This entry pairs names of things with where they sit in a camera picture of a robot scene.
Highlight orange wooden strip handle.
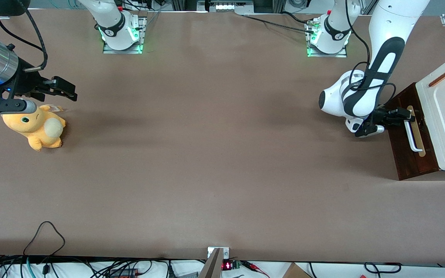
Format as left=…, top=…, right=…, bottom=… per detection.
left=428, top=68, right=445, bottom=88

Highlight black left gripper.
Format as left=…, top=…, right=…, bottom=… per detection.
left=363, top=108, right=415, bottom=130

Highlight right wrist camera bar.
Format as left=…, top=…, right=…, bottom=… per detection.
left=0, top=98, right=37, bottom=115

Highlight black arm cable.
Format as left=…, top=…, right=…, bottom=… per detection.
left=0, top=8, right=48, bottom=73
left=341, top=0, right=397, bottom=107

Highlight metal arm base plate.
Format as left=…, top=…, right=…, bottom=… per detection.
left=306, top=19, right=348, bottom=58
left=103, top=16, right=147, bottom=54

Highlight thin black table cable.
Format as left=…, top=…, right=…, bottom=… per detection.
left=235, top=14, right=316, bottom=34

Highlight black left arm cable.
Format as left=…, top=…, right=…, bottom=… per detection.
left=341, top=0, right=397, bottom=107

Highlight yellow plush toy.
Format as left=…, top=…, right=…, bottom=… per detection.
left=2, top=104, right=67, bottom=151

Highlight red clip lead wires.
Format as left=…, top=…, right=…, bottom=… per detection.
left=241, top=261, right=270, bottom=278

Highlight grey camera mount bar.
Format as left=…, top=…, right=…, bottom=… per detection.
left=198, top=248, right=224, bottom=278

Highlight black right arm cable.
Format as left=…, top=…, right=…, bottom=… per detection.
left=0, top=8, right=48, bottom=73

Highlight black looped cable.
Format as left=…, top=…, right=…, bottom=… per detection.
left=23, top=221, right=66, bottom=257

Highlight black flat loop cable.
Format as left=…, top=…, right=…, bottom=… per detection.
left=364, top=262, right=402, bottom=274

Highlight thick black table cable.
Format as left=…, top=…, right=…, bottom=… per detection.
left=281, top=11, right=313, bottom=25

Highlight small metal bracket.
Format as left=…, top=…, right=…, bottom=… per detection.
left=207, top=247, right=230, bottom=260

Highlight brown cardboard box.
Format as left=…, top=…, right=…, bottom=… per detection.
left=282, top=263, right=313, bottom=278

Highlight white power strip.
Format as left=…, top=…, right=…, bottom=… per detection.
left=209, top=0, right=254, bottom=12

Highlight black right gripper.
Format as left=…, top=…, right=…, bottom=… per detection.
left=0, top=58, right=78, bottom=102

